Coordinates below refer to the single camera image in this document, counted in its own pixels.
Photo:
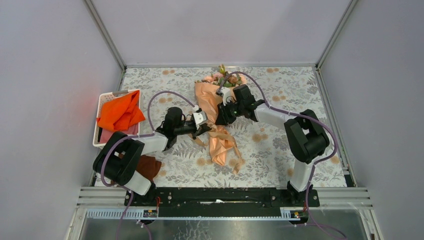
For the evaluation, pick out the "white plastic basket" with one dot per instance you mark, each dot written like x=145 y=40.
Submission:
x=101 y=135

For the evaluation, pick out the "beige kraft wrapping paper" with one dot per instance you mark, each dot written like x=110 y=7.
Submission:
x=208 y=100

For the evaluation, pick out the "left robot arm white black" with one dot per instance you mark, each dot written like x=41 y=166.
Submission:
x=133 y=147

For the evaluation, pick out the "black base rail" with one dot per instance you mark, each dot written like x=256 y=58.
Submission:
x=222 y=202

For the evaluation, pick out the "brown cloth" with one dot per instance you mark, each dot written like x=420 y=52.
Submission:
x=147 y=166

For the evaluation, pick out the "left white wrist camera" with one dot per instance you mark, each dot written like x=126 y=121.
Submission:
x=199 y=116

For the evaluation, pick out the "orange cloth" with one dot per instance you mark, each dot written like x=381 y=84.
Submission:
x=121 y=113

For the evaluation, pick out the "pink fake flower bouquet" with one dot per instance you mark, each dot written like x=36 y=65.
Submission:
x=217 y=78

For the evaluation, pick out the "floral patterned table mat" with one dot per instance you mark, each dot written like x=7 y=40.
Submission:
x=264 y=148

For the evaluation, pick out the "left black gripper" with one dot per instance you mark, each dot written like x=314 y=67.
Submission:
x=203 y=128

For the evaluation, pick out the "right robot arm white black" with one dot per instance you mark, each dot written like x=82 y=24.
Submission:
x=306 y=136

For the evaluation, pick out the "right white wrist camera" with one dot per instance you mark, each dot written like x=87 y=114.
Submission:
x=227 y=95

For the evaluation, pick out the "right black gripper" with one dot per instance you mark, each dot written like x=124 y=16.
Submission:
x=223 y=118

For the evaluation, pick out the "tan satin ribbon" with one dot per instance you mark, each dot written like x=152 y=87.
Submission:
x=220 y=142

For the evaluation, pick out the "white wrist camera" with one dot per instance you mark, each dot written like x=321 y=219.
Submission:
x=199 y=116
x=227 y=95

